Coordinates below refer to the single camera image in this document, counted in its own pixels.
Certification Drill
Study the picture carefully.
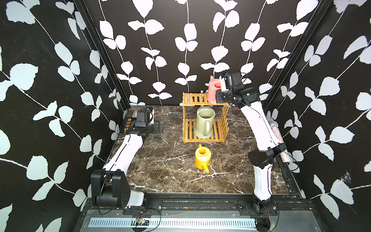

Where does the yellow plastic watering can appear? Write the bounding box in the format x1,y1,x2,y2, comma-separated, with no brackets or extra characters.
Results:
195,144,212,174

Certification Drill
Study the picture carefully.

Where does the black front mounting rail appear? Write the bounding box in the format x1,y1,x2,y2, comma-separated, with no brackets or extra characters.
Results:
137,193,316,218

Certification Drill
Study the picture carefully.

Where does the wooden slatted two-tier shelf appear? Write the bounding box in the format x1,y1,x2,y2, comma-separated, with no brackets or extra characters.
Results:
182,92,230,143

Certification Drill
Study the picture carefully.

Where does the black book with gold text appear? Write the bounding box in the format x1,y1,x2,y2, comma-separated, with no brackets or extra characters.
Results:
120,117,137,133

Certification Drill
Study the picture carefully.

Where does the rhinestone silver microphone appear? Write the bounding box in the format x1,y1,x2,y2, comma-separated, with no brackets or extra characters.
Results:
269,120,292,162

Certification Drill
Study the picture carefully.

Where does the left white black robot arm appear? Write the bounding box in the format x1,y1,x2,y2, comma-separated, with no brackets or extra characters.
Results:
91,107,164,208

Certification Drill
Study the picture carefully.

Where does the small circuit board with wires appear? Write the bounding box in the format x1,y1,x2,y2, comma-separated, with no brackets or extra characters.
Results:
135,218,150,227

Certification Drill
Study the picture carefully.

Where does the green metal watering can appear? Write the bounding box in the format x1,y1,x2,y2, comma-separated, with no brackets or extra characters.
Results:
194,106,215,139

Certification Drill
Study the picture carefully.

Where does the white perforated rail strip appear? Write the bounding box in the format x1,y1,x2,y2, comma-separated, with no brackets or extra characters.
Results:
88,217,257,230

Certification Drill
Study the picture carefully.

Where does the pink plastic watering can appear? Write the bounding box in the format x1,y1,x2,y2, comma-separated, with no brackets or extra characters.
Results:
207,76,221,105

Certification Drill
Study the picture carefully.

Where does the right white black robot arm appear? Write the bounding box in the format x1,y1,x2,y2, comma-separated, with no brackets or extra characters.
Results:
215,72,287,215

